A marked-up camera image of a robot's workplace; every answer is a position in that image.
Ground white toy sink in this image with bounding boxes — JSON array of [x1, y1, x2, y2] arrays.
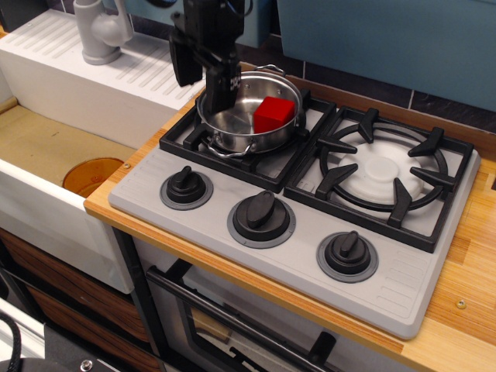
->
[[1, 10, 204, 294]]

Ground grey toy stove top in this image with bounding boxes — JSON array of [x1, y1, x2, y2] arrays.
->
[[108, 72, 481, 341]]

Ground oven door with handle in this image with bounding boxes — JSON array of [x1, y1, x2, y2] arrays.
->
[[145, 259, 400, 371]]

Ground black left burner grate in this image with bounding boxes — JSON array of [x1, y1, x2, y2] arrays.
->
[[160, 89, 336, 192]]

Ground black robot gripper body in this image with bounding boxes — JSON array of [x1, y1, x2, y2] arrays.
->
[[172, 1, 246, 69]]

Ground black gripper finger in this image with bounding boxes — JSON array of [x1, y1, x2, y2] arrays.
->
[[169, 30, 203, 87], [204, 64, 241, 114]]

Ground grey toy faucet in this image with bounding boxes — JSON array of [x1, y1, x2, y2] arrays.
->
[[74, 0, 133, 65]]

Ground black stove knob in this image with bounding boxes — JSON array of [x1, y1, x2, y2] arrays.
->
[[316, 231, 379, 284], [160, 166, 214, 211], [227, 191, 296, 250]]

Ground black right stove knob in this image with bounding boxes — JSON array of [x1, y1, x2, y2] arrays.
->
[[316, 231, 379, 284]]

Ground black left stove knob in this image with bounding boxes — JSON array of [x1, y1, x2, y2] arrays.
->
[[160, 166, 214, 211]]

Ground black right burner grate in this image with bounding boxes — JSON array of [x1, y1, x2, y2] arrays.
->
[[284, 107, 480, 253]]

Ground black braided foreground cable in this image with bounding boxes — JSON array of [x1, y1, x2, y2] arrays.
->
[[0, 312, 23, 372]]

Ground wooden drawer cabinet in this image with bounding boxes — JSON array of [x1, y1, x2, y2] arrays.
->
[[1, 230, 162, 371]]

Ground black burner grate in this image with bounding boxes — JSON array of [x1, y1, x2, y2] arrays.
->
[[284, 107, 480, 253], [160, 89, 336, 192]]

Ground red cube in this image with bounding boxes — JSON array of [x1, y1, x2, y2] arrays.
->
[[253, 97, 295, 134]]

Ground black middle stove knob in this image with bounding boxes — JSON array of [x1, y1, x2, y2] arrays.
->
[[227, 191, 296, 250]]

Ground stainless steel pan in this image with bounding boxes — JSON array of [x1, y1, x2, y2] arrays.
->
[[196, 64, 305, 157]]

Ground orange plastic plate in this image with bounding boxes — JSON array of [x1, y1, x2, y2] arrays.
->
[[62, 157, 123, 198]]

